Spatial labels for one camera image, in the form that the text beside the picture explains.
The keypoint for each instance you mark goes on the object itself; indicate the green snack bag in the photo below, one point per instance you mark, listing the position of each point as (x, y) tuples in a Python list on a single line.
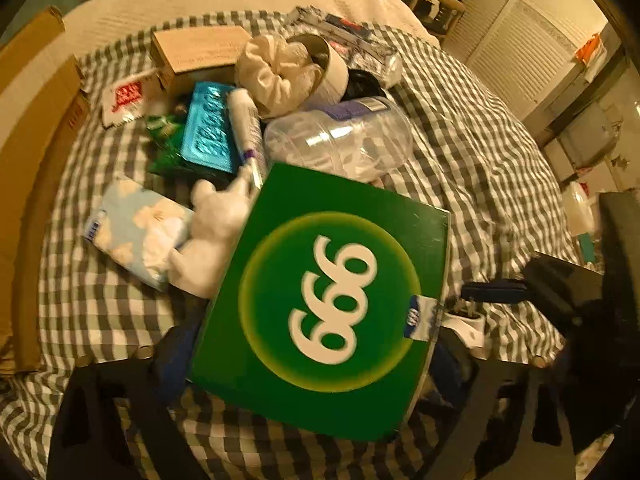
[(166, 133)]

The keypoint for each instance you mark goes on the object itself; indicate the black white tissue pack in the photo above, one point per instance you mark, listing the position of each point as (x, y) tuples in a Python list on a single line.
[(356, 44)]

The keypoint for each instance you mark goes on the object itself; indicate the floral tissue pack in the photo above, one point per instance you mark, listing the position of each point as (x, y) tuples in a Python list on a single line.
[(138, 229)]

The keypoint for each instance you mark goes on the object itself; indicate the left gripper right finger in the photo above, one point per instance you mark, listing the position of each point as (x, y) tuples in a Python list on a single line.
[(507, 423)]

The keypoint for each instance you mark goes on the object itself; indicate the white louvered wardrobe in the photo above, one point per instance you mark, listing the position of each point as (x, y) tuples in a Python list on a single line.
[(520, 49)]

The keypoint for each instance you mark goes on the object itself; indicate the grey checkered cloth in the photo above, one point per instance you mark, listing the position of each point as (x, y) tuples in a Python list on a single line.
[(471, 156)]

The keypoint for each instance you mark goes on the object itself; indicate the green 999 box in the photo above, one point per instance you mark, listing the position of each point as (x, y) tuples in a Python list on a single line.
[(328, 313)]

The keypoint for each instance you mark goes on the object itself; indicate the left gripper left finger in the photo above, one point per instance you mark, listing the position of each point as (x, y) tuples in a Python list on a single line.
[(88, 441)]

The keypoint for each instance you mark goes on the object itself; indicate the white stuffed bear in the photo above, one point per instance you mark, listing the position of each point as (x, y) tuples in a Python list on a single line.
[(198, 266)]

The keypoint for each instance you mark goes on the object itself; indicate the brown cardboard box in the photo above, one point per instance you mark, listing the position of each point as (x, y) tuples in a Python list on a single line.
[(43, 107)]

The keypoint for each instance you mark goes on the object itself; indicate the white tape roll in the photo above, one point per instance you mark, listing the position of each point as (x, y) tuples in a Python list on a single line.
[(332, 85)]

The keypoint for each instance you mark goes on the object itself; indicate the cream lace scrunchie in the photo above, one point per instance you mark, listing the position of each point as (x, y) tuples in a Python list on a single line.
[(278, 75)]

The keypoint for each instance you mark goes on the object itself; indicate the red white sachet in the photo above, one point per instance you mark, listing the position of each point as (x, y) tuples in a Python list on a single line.
[(130, 98)]

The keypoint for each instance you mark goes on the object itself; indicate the clear plastic jar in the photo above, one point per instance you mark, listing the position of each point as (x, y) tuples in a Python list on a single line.
[(359, 139)]

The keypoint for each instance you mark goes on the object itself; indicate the white purple tube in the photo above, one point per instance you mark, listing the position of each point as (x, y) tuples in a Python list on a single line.
[(245, 124)]

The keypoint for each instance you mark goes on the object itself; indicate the small kraft paper box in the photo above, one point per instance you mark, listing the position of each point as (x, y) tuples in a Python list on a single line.
[(185, 56)]

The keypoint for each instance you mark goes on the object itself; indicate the blue blister pack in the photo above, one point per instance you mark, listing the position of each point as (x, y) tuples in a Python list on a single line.
[(208, 139)]

